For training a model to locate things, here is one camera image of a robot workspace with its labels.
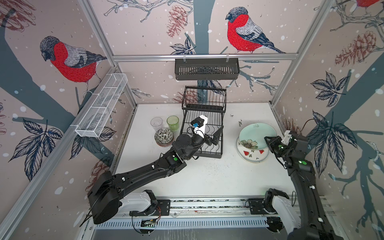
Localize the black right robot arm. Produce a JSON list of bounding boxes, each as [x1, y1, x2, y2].
[[263, 131, 341, 240]]

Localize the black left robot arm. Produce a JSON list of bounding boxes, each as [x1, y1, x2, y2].
[[88, 127, 223, 225]]

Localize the white mesh wall shelf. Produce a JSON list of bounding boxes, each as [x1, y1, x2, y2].
[[75, 73, 128, 138]]

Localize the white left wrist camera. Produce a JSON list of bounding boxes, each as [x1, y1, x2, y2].
[[191, 115, 208, 137]]

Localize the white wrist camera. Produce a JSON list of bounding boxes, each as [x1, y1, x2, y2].
[[191, 115, 208, 137], [281, 130, 292, 146]]

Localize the pale green plate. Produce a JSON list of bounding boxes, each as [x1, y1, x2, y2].
[[239, 123, 277, 150]]

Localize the black wire dish rack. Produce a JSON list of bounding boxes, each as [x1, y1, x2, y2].
[[180, 86, 227, 159]]

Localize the black hanging wall basket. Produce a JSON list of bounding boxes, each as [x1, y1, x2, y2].
[[175, 58, 240, 81]]

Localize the white patterned plate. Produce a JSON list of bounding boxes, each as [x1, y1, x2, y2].
[[236, 138, 270, 163]]

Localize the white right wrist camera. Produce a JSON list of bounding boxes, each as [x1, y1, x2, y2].
[[281, 130, 292, 146]]

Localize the green glass tumbler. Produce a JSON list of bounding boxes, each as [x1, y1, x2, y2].
[[167, 116, 179, 132]]

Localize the pink floral bowl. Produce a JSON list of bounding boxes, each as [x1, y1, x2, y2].
[[155, 128, 174, 145]]

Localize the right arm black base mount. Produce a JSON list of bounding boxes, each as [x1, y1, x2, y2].
[[245, 188, 290, 215]]

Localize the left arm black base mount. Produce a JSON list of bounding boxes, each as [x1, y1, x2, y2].
[[128, 190, 171, 217]]

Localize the clear plastic cup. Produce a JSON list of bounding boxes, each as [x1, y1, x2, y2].
[[151, 117, 164, 132]]

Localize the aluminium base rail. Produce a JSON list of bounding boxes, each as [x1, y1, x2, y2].
[[83, 196, 285, 235]]

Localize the horizontal aluminium frame bar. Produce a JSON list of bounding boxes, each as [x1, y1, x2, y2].
[[112, 53, 299, 63]]

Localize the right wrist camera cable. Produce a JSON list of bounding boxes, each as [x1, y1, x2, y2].
[[298, 118, 316, 134]]

